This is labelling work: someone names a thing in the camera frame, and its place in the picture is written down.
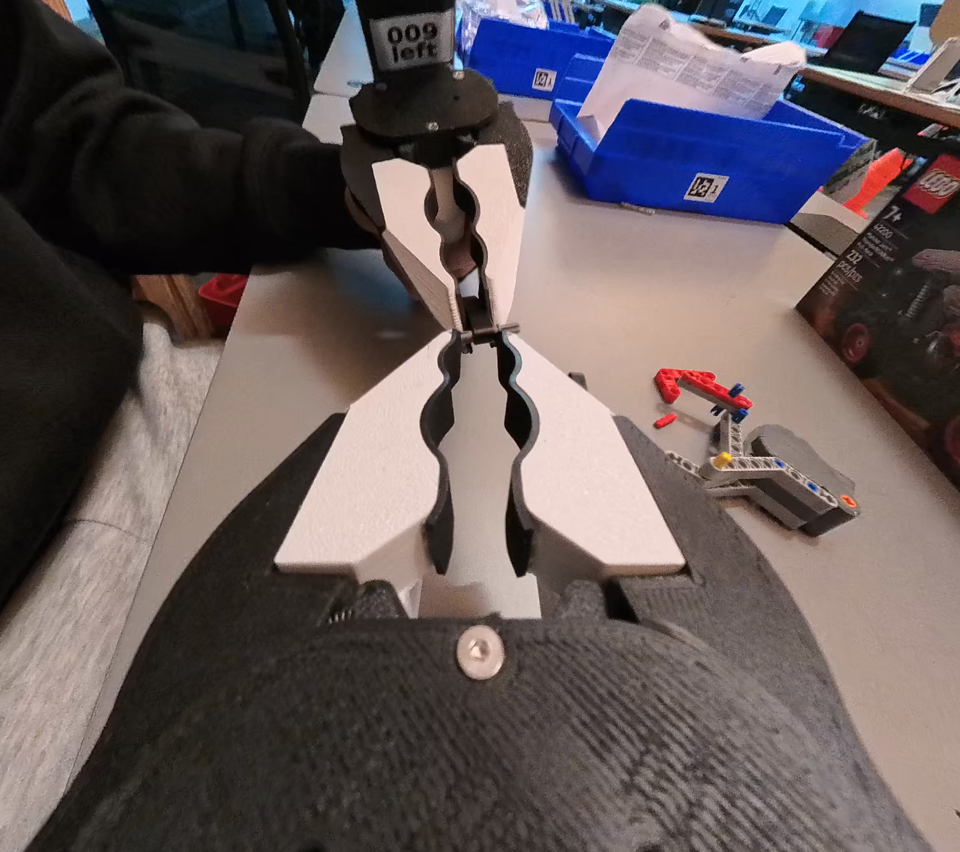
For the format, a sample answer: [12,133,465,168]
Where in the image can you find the person's black jacket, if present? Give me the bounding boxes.
[0,0,249,609]

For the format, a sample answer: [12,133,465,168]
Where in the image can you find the black laptop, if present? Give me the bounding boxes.
[813,10,918,75]

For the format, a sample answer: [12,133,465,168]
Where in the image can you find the wooden table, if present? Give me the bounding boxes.
[705,23,960,135]

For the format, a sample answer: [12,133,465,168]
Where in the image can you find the person's grey pants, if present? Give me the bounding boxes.
[0,321,226,852]

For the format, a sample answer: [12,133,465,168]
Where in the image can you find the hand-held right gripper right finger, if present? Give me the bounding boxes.
[495,333,688,579]

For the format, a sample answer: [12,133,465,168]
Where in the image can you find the black lego set box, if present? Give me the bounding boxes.
[795,150,960,493]

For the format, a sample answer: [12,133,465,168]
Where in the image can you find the wooden table leg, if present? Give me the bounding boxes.
[131,274,219,342]

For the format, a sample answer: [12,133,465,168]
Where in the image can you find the blue bin with paper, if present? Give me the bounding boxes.
[549,53,871,225]

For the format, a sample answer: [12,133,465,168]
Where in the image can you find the clear plastic bag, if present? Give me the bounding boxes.
[457,0,553,43]

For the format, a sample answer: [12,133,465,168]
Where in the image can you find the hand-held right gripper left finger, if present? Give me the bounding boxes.
[273,331,462,618]

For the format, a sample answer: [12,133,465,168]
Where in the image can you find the folded white paper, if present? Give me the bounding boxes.
[577,4,808,141]

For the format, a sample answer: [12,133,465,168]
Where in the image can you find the red bin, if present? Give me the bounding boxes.
[198,273,250,336]

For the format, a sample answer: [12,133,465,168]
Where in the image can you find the blue bin with bag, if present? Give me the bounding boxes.
[457,18,616,100]

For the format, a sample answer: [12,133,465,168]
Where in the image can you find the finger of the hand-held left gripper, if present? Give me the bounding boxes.
[372,160,462,330]
[456,143,528,332]

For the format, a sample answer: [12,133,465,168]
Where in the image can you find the grey lego assembly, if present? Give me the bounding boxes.
[663,405,862,539]

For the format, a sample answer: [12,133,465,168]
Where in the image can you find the red lego piece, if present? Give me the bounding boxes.
[652,368,753,416]

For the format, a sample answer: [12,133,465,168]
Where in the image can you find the person's left forearm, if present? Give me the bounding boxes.
[112,87,380,279]

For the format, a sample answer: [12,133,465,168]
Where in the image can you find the person's left hand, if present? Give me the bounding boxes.
[343,188,432,304]

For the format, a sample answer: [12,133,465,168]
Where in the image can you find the black mesh office chair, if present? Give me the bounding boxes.
[30,0,313,118]

